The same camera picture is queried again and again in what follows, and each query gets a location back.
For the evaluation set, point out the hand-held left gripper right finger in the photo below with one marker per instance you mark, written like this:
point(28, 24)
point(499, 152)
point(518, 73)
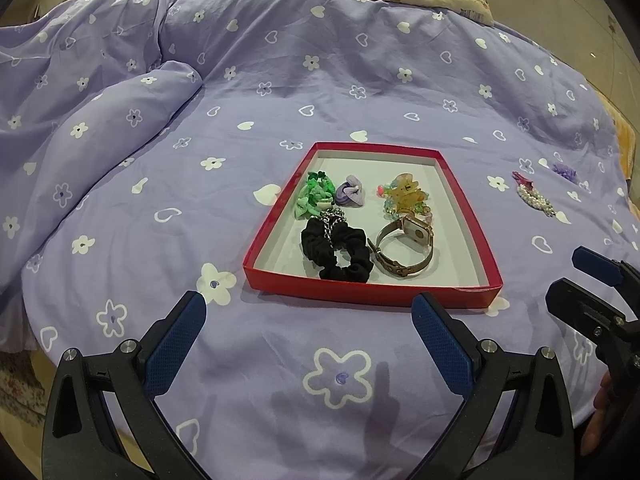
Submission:
point(445, 350)

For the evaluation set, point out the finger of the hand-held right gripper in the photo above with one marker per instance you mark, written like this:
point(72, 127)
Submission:
point(592, 260)
point(575, 302)

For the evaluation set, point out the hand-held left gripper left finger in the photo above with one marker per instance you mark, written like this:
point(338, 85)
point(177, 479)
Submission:
point(175, 355)

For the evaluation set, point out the pearl hair clip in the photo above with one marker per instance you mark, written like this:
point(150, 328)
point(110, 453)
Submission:
point(535, 200)

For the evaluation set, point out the red shallow box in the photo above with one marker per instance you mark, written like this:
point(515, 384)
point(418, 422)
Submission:
point(450, 260)

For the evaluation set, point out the gold wrist watch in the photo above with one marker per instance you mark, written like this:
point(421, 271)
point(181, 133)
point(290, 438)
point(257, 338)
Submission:
point(417, 232)

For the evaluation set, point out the black scrunchie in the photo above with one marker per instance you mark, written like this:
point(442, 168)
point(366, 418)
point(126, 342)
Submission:
point(320, 250)

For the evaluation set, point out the yellow bear hair clip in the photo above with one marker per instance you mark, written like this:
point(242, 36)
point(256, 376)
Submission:
point(405, 190)

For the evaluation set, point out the person's right hand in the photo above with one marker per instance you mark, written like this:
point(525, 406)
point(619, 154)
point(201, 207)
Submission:
point(597, 415)

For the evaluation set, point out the purple flower hair accessory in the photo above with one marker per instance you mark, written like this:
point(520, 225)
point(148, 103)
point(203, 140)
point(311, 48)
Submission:
point(565, 170)

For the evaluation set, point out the yellow fabric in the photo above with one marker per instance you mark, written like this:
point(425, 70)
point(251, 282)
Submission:
point(629, 145)

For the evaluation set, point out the floral bed sheet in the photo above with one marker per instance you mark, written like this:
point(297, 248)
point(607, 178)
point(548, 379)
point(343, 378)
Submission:
point(15, 385)

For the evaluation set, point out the purple flower print duvet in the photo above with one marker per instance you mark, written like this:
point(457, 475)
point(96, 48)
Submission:
point(320, 85)

